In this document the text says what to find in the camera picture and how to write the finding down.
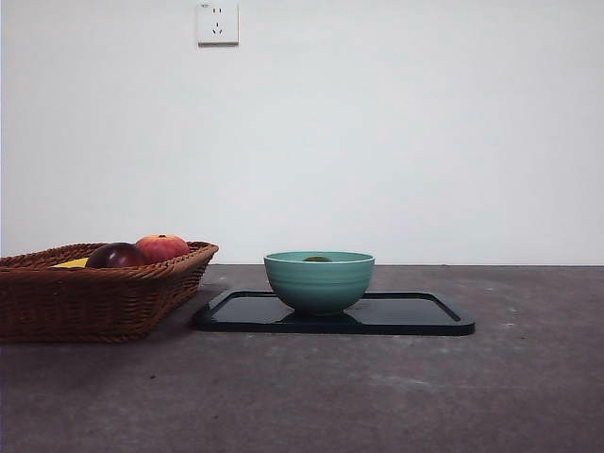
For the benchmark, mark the green avocado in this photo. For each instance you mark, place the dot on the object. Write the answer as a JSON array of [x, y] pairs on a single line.
[[317, 258]]

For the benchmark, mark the teal ribbed bowl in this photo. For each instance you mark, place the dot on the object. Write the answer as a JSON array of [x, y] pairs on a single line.
[[318, 288]]

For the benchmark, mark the black rectangular tray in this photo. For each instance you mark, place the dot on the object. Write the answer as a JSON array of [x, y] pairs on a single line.
[[410, 316]]

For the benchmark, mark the red-orange apple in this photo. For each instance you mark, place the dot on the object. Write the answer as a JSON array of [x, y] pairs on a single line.
[[162, 247]]

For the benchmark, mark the dark red apple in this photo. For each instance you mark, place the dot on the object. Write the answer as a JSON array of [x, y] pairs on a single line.
[[118, 256]]

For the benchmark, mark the brown wicker basket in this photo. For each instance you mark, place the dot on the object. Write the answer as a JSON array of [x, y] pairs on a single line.
[[94, 302]]

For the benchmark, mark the yellow banana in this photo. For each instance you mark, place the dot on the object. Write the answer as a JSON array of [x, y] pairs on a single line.
[[71, 263]]

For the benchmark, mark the white wall socket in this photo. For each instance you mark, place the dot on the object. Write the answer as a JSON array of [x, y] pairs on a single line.
[[218, 23]]

